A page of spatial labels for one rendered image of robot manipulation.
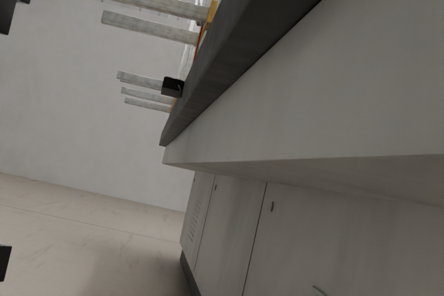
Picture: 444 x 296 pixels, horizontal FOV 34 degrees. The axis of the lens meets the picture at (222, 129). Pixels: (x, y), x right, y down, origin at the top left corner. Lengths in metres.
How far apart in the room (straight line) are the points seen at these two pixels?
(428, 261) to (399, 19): 0.46
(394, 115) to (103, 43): 9.15
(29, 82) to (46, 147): 0.85
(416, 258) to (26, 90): 8.80
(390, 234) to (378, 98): 0.55
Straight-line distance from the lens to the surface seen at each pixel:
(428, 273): 0.71
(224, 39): 0.63
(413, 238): 0.76
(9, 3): 1.78
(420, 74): 0.24
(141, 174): 9.23
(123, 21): 1.82
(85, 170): 9.27
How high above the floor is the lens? 0.50
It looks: 4 degrees up
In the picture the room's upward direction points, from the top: 13 degrees clockwise
